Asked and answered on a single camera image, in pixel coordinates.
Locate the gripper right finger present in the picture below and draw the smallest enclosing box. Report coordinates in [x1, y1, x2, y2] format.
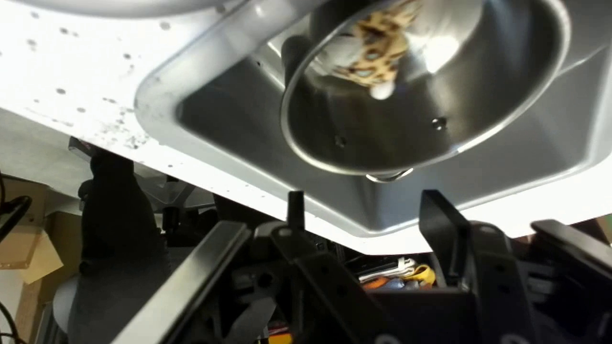
[419, 189, 612, 344]

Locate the heap of colourful items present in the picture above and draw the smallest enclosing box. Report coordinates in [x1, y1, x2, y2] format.
[358, 257, 437, 291]

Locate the black cable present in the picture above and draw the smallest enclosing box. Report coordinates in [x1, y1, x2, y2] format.
[0, 172, 33, 242]

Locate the black office chair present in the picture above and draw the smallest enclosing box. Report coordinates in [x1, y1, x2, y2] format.
[67, 138, 216, 344]

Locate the grey sink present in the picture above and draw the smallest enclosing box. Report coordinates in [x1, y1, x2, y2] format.
[134, 0, 612, 238]

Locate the stainless steel pot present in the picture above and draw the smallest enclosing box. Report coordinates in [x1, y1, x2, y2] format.
[280, 0, 573, 184]

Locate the leopard print stuffed animal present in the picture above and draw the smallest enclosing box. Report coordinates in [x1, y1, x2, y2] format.
[316, 0, 424, 101]

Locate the cardboard box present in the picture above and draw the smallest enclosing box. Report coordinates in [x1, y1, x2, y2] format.
[0, 178, 65, 285]

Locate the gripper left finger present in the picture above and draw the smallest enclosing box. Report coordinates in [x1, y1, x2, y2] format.
[112, 190, 389, 344]

